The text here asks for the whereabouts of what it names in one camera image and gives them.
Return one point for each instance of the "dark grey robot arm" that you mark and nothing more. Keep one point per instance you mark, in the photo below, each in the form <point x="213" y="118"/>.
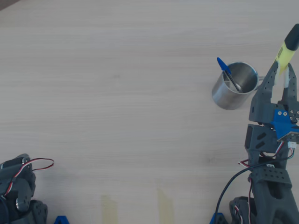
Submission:
<point x="268" y="186"/>
<point x="23" y="186"/>

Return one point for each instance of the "blue ballpoint pen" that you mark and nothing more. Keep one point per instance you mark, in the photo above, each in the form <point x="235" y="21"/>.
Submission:
<point x="223" y="65"/>

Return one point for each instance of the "camera board on blue mount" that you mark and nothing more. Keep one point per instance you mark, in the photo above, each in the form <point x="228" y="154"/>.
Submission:
<point x="282" y="123"/>

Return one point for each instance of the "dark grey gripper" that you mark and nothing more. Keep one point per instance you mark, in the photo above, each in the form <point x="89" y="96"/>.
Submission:
<point x="262" y="108"/>

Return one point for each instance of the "yellow highlighter pen black cap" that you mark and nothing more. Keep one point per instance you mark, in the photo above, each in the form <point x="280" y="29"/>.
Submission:
<point x="283" y="56"/>

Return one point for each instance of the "blue arm base plate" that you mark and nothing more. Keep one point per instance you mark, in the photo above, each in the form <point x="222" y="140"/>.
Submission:
<point x="61" y="220"/>
<point x="218" y="219"/>

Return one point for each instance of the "silver metal cup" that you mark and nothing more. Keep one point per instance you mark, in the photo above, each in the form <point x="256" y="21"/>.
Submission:
<point x="224" y="98"/>

